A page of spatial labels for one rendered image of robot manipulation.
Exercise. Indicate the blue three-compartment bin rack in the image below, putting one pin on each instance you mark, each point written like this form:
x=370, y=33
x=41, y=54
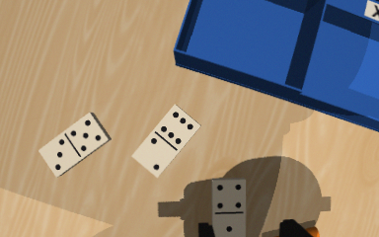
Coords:
x=274, y=42

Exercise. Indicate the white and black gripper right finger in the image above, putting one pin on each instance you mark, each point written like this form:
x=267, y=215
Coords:
x=291, y=228

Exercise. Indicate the orange battery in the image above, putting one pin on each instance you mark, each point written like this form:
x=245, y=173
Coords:
x=313, y=231

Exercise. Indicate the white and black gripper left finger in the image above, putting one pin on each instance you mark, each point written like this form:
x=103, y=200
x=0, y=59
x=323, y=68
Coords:
x=205, y=230

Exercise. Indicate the cream domino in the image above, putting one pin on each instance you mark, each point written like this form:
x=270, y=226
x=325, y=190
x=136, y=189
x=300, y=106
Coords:
x=74, y=144
x=165, y=141
x=228, y=204

